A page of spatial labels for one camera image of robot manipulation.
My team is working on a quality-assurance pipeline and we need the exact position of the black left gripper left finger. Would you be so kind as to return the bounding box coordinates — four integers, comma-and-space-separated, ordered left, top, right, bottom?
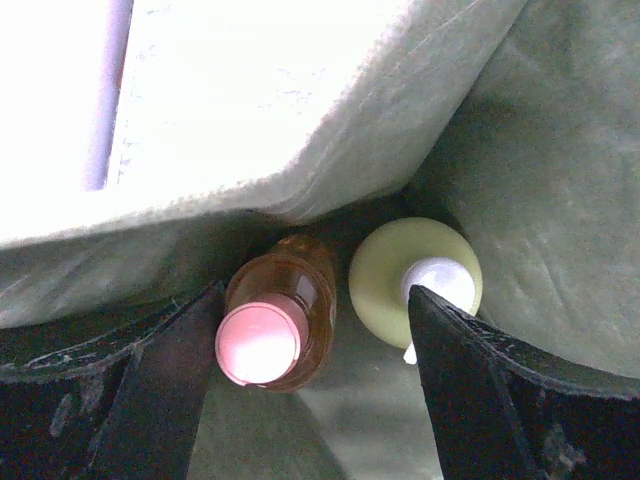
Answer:
1, 282, 224, 479

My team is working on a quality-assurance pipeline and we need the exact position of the green canvas bag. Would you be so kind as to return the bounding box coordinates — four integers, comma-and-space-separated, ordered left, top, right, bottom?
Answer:
1, 1, 639, 479

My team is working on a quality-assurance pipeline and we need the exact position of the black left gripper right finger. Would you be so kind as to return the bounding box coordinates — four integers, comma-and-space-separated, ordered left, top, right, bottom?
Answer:
408, 286, 639, 479

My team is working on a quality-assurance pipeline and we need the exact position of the yellow-green lotion bottle white cap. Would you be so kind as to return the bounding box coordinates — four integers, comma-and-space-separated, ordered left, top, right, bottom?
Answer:
348, 217, 483, 365

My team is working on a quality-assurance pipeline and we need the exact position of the orange soap bottle pink cap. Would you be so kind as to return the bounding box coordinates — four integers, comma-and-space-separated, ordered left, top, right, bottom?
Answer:
215, 234, 337, 392

